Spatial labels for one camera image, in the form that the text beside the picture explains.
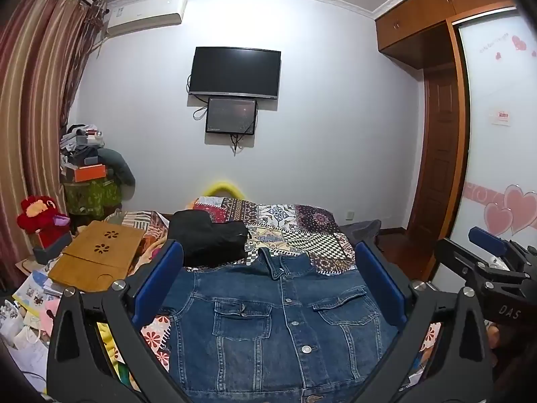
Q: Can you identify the frosted heart-print sliding door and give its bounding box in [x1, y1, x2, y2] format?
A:
[428, 6, 537, 290]

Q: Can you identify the brown wooden door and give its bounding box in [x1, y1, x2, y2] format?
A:
[409, 65, 462, 282]

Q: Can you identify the white air conditioner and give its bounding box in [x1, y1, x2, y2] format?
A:
[103, 0, 188, 38]

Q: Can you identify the pile of household clutter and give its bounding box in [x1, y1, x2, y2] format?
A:
[59, 124, 105, 165]

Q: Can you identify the grey cloth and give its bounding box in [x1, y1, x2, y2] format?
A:
[340, 219, 382, 244]

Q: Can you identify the blue denim jacket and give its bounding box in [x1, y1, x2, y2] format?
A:
[157, 247, 403, 403]

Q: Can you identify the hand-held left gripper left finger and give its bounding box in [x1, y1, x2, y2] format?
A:
[45, 238, 198, 403]

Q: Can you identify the red plush toy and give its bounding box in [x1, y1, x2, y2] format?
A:
[17, 195, 71, 248]

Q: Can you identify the wooden overhead cabinet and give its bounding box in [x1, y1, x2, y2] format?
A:
[375, 0, 525, 70]

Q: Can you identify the orange box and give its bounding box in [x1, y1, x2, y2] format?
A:
[67, 165, 107, 183]

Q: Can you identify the grey storage box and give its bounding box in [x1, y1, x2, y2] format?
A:
[33, 233, 74, 265]

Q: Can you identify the black folded garment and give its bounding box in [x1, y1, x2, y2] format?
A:
[168, 210, 249, 268]

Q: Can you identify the pile of papers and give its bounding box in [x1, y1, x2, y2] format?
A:
[0, 269, 68, 391]

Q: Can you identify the small black wall monitor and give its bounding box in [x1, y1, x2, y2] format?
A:
[205, 97, 257, 136]

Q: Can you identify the wooden lap desk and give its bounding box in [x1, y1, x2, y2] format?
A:
[47, 220, 147, 294]

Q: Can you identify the dark green padded jacket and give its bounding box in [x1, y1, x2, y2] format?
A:
[98, 148, 136, 188]

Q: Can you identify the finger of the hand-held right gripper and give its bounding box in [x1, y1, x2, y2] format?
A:
[468, 226, 511, 262]
[433, 238, 488, 287]

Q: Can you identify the striped maroon curtain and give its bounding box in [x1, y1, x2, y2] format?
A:
[0, 0, 107, 286]

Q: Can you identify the patchwork patterned bedspread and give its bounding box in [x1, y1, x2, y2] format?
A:
[96, 195, 445, 387]

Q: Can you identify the black wall television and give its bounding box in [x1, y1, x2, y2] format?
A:
[188, 46, 282, 101]

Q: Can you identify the yellow foam ring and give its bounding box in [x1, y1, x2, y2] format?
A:
[205, 181, 244, 199]

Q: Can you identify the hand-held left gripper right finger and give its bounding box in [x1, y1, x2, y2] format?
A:
[354, 240, 495, 403]

